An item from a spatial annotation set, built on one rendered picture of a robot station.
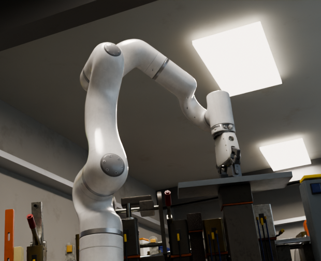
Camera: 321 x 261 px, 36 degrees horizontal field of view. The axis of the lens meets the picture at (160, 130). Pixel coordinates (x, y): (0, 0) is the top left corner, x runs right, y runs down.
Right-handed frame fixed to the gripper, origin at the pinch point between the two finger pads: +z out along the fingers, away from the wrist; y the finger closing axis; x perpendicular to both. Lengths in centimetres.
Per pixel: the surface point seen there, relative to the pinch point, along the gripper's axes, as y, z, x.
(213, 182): -5.0, 3.1, 9.2
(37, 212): 38, 1, 60
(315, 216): -12.1, 16.5, -21.1
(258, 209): 7.2, 9.0, -12.9
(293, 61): 219, -194, -207
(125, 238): 11.1, 16.7, 34.8
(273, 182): -7.2, 3.7, -11.4
